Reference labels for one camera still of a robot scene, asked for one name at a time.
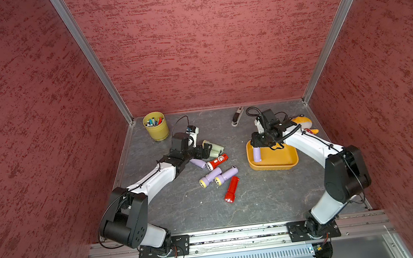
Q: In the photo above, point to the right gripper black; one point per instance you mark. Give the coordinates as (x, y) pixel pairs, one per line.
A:
(256, 141)

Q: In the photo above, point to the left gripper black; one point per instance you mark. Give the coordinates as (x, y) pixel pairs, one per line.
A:
(206, 151)

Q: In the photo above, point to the purple flashlight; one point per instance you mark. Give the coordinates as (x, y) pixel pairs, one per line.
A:
(206, 180)
(257, 154)
(199, 163)
(225, 176)

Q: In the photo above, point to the yellow plastic storage box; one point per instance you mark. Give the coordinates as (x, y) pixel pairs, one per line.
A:
(280, 159)

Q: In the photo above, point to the all red flashlight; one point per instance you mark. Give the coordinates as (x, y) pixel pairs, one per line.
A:
(230, 194)

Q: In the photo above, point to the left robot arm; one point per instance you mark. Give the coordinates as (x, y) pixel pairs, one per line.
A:
(125, 221)

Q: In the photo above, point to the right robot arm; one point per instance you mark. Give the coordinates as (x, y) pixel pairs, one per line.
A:
(345, 177)

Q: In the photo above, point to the green flashlight rear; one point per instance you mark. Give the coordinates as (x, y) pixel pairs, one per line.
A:
(213, 146)

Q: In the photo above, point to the green flashlight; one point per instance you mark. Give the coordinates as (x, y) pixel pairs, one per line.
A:
(214, 153)
(213, 146)

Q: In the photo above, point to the green flashlight front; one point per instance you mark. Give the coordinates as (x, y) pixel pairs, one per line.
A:
(214, 153)

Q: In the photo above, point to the red white flashlight logo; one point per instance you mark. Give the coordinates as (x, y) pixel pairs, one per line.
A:
(211, 165)

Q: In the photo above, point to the yellow plush toy red dress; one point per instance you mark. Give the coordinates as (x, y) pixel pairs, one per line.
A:
(306, 124)

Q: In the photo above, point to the grey black stapler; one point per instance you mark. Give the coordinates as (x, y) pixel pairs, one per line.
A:
(237, 116)

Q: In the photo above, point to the yellow-green pen cup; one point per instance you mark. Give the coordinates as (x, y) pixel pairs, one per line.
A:
(156, 125)

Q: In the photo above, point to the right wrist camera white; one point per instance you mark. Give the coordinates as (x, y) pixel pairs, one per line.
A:
(259, 125)

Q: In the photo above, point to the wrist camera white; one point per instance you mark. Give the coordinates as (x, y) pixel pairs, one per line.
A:
(192, 132)
(259, 125)

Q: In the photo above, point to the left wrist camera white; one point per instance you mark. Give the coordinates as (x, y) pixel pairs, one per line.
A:
(192, 132)

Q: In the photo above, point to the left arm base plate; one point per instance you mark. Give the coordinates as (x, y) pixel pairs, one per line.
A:
(172, 246)

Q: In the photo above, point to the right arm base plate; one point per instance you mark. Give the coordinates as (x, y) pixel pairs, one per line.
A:
(309, 230)

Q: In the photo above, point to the aluminium front rail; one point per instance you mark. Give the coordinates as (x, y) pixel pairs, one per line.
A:
(277, 234)

